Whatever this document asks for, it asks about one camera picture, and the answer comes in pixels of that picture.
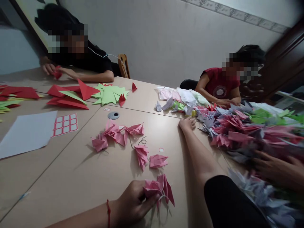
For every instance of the person's right hand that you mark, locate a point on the person's right hand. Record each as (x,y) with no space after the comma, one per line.
(187,123)

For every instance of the person's left hand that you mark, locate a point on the person's left hand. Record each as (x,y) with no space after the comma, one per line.
(129,204)

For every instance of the person's right fingers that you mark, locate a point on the person's right fingers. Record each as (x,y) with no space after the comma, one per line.
(192,123)

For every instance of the pink cranes bunch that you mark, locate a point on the pink cranes bunch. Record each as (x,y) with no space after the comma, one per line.
(161,186)

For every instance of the green paper crane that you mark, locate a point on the green paper crane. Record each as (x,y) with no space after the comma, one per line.
(179,106)

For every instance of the lavender paper crane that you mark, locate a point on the lavender paper crane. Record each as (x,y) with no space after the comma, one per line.
(158,107)
(169,104)

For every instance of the clear bags of pastel papers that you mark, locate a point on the clear bags of pastel papers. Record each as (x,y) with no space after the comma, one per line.
(180,93)

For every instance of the small red bordered sticker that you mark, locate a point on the small red bordered sticker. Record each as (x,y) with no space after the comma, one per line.
(107,109)
(161,149)

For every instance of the black chair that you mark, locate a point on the black chair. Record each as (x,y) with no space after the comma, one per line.
(187,83)

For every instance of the thin dark thread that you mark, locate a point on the thin dark thread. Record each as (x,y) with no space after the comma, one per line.
(142,140)

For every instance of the large pile of mixed cranes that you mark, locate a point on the large pile of mixed cranes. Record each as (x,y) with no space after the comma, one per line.
(244,135)

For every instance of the red paper crane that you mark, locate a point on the red paper crane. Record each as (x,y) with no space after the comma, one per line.
(134,88)
(122,100)

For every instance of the garland of pink paper cranes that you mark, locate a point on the garland of pink paper cranes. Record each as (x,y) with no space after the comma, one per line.
(118,136)

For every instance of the pile of green folded papers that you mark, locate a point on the pile of green folded papers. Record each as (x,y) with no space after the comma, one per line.
(108,95)

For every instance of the wooden chair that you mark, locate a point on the wooden chair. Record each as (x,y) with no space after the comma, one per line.
(124,65)

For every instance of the dark wooden cabinet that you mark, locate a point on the dark wooden cabinet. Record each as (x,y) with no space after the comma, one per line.
(282,61)

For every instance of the pile of red folded triangles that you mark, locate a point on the pile of red folded triangles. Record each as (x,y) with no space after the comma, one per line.
(80,91)

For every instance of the long green folded triangle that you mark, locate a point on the long green folded triangle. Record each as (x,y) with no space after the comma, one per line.
(71,95)

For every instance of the red bordered sticker sheet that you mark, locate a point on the red bordered sticker sheet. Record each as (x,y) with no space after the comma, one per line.
(64,124)

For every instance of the small red folded paper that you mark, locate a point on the small red folded paper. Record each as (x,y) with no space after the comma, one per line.
(57,74)

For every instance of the white paper sheet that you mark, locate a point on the white paper sheet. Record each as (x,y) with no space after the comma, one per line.
(26,133)

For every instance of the stack of red paper sheets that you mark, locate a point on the stack of red paper sheets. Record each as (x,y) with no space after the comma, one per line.
(21,92)

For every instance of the small white blue scrap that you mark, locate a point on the small white blue scrap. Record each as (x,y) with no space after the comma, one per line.
(25,195)

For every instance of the framed picture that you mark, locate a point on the framed picture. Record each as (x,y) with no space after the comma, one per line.
(35,26)

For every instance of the stack of green paper sheets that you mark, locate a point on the stack of green paper sheets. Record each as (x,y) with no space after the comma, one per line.
(8,104)

